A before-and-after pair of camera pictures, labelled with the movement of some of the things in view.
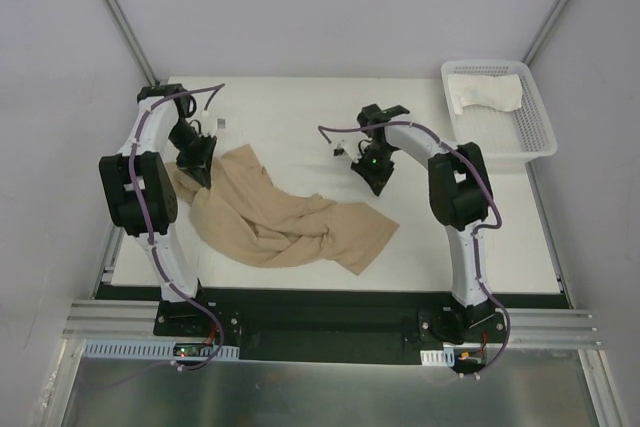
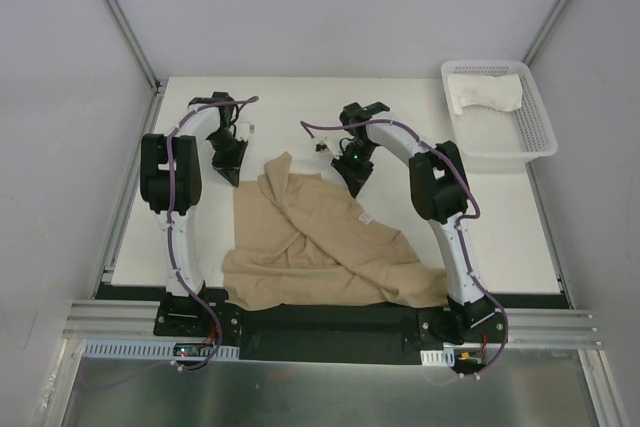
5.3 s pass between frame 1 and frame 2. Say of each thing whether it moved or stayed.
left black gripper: moved
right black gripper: moved
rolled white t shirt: stayed
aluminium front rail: stayed
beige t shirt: moved
